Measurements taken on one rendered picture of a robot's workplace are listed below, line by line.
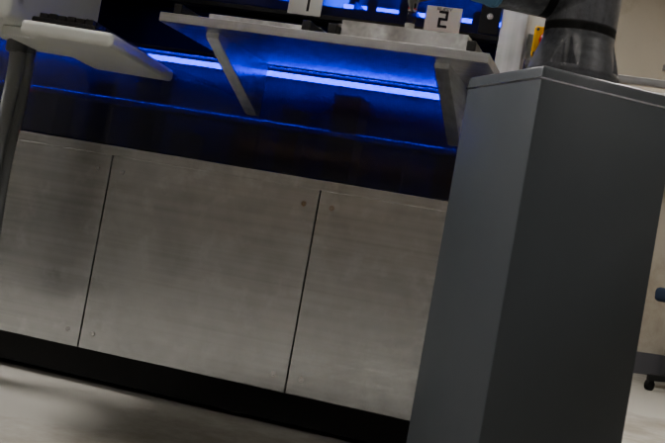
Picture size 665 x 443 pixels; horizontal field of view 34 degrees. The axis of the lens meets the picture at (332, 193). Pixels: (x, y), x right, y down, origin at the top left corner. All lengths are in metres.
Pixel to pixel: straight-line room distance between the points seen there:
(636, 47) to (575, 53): 4.47
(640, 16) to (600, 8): 4.47
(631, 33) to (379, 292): 3.91
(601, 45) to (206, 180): 1.20
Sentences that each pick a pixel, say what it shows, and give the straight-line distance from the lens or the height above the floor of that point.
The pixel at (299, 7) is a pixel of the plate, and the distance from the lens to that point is 2.65.
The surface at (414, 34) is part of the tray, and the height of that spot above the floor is 0.90.
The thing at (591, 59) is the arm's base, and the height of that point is 0.83.
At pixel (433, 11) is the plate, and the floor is 1.04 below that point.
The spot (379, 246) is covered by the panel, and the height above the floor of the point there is 0.47.
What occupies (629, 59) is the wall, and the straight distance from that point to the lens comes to 6.20.
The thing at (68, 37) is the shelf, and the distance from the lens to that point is 2.27.
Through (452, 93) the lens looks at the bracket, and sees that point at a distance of 2.28.
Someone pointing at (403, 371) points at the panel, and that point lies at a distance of 2.52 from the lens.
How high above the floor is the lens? 0.49
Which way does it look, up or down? 2 degrees up
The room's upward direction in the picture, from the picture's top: 10 degrees clockwise
